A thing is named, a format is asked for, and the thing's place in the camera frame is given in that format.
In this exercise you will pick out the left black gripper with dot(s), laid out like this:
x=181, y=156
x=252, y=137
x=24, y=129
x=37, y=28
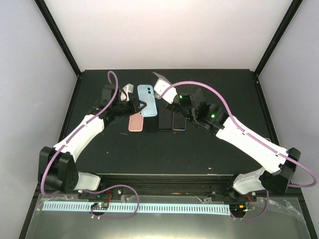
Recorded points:
x=134, y=107

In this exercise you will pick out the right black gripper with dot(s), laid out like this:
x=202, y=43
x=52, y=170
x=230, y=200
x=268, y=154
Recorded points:
x=168, y=106

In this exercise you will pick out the black phone case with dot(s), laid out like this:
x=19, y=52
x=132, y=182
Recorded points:
x=165, y=119

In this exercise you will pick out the blue phone case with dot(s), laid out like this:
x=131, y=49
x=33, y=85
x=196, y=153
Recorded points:
x=146, y=95

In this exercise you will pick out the pink phone case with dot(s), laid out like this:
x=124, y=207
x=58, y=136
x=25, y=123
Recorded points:
x=136, y=122

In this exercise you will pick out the black phone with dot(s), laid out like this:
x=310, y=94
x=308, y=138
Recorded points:
x=151, y=124

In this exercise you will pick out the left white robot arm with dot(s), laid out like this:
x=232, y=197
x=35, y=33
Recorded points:
x=57, y=165

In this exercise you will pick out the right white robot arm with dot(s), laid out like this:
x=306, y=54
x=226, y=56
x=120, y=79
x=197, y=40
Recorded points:
x=277, y=163

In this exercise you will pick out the left small circuit board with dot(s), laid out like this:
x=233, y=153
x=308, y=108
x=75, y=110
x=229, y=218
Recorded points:
x=99, y=206

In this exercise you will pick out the small circuit board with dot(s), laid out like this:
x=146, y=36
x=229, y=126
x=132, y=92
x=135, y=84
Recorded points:
x=239, y=208
x=99, y=206

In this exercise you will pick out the right small circuit board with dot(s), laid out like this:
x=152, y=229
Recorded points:
x=239, y=208

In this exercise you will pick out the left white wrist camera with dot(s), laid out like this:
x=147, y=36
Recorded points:
x=125, y=90

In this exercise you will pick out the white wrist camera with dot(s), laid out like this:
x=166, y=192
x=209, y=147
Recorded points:
x=125, y=90
x=161, y=90

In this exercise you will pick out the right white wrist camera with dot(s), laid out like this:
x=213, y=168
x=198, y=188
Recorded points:
x=161, y=90

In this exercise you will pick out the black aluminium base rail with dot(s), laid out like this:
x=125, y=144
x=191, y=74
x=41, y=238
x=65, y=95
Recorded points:
x=166, y=185

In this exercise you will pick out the white slotted cable duct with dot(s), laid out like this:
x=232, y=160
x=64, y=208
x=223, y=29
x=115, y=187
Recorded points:
x=207, y=209

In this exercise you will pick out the left black frame post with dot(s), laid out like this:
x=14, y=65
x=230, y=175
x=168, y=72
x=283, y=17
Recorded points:
x=49, y=19

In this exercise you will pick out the black frame post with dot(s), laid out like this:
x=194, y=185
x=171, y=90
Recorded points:
x=281, y=29
x=49, y=19

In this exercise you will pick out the right black frame post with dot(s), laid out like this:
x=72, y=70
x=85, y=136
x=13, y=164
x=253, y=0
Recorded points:
x=281, y=29

